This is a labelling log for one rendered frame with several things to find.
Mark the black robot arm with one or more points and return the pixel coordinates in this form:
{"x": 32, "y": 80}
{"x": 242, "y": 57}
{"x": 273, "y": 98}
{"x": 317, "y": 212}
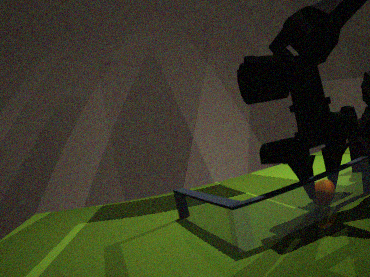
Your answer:
{"x": 313, "y": 31}

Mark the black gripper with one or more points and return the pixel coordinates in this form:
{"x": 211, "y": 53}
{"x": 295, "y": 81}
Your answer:
{"x": 295, "y": 152}

